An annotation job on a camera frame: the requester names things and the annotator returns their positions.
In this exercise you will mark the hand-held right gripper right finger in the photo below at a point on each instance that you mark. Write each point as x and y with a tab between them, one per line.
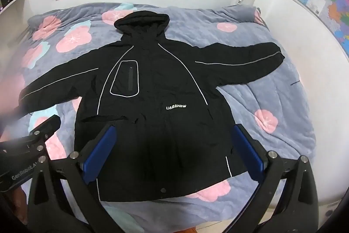
248	153

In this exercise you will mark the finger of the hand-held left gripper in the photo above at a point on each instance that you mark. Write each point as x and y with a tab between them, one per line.
48	125

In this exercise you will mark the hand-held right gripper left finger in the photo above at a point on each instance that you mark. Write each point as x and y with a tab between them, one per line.
100	152

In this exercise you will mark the black hooded jacket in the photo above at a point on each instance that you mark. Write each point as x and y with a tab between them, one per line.
163	80

